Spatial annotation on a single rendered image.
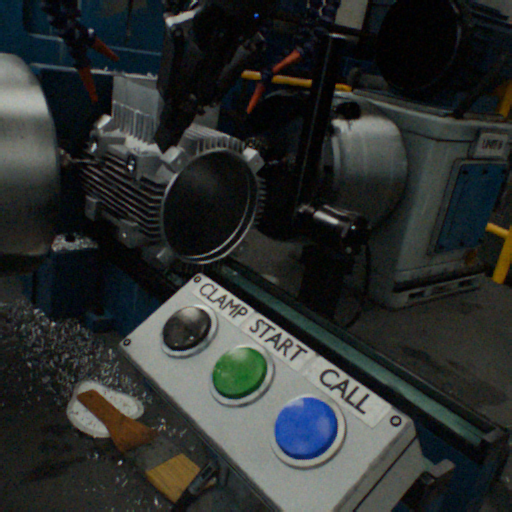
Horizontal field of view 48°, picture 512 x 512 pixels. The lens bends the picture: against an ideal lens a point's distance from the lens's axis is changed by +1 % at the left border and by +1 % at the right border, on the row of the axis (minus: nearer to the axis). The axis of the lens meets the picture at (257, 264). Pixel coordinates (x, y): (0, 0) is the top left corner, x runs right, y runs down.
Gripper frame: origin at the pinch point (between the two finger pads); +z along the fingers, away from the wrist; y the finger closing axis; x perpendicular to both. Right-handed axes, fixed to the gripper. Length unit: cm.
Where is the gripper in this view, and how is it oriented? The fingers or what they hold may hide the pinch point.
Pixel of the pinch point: (173, 125)
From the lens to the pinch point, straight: 72.2
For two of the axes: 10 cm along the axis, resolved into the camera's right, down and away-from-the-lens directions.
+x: 4.6, 7.9, -4.0
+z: -4.7, 6.0, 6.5
